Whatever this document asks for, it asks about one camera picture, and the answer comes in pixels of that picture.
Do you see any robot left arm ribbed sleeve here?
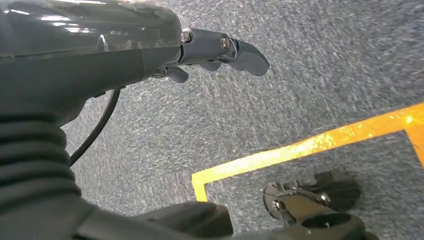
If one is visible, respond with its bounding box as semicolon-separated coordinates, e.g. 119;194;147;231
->
0;114;95;240

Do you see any yellow floor tape square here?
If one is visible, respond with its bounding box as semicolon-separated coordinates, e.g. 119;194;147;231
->
191;102;424;203

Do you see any black robot foot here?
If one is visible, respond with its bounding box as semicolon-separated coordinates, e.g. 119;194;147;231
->
262;169;363;226

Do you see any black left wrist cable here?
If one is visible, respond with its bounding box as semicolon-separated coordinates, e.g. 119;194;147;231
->
68;89;122;168

